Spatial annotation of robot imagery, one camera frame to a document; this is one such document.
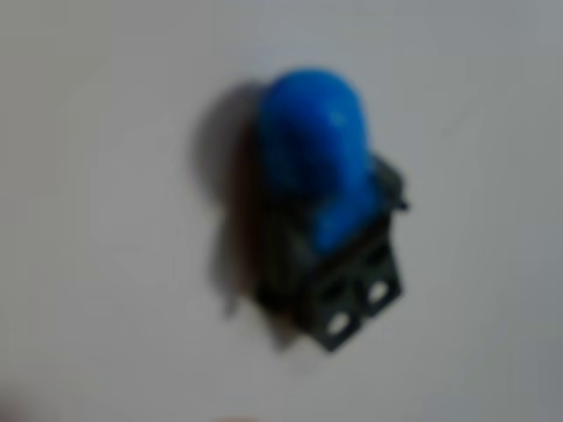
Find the grey and blue toy figure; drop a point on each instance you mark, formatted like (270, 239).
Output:
(308, 132)

